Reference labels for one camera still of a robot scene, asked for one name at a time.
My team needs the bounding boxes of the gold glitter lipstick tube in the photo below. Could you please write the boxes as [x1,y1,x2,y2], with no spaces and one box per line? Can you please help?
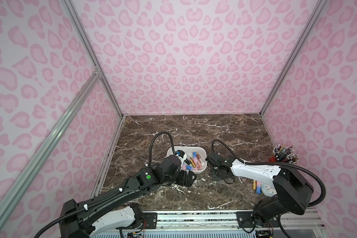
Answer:
[189,158,196,168]

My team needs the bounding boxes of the white plastic storage box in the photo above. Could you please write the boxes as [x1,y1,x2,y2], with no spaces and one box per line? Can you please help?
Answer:
[167,146,207,174]

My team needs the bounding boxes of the clear pink lip gloss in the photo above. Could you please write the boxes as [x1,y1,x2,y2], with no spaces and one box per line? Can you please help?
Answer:
[197,153,202,168]

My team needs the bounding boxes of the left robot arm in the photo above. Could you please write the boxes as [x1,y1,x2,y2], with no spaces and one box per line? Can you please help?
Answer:
[59,155,197,238]

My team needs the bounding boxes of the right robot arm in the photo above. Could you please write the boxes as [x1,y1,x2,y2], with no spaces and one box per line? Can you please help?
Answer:
[206,152,314,227]

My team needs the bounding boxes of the white round alarm clock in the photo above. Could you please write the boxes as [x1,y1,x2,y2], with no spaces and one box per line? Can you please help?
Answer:
[261,183,277,197]

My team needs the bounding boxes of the bundle of coloured pencils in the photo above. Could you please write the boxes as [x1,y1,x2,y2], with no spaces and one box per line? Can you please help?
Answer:
[270,144,298,164]

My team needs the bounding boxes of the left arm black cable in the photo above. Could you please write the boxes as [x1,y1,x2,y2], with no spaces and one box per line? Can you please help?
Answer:
[148,131,176,167]

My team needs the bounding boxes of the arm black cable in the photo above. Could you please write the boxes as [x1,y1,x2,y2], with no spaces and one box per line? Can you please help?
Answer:
[211,139,327,207]
[148,131,176,167]

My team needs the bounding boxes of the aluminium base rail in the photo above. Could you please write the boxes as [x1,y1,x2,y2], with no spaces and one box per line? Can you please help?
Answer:
[115,209,328,238]

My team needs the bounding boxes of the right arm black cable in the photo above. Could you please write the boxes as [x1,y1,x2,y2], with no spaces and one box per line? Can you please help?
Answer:
[211,139,327,207]

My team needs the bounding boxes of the diagonal aluminium frame bar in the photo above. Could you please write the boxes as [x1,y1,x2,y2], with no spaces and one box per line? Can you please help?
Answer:
[0,70,100,231]

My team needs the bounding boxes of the right aluminium corner post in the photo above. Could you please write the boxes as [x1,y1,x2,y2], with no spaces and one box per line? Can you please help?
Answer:
[259,0,330,117]

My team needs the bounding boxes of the aluminium corner frame post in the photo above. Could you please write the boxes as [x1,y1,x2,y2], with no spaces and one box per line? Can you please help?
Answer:
[61,0,124,119]

